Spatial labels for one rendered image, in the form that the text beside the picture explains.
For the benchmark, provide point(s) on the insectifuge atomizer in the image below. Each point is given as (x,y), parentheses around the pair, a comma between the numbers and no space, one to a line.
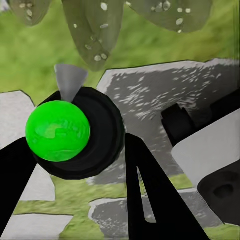
(78,131)

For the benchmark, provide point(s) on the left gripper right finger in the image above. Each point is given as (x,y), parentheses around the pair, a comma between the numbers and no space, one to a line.
(174,220)

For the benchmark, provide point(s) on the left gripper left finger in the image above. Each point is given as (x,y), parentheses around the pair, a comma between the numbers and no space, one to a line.
(17,163)

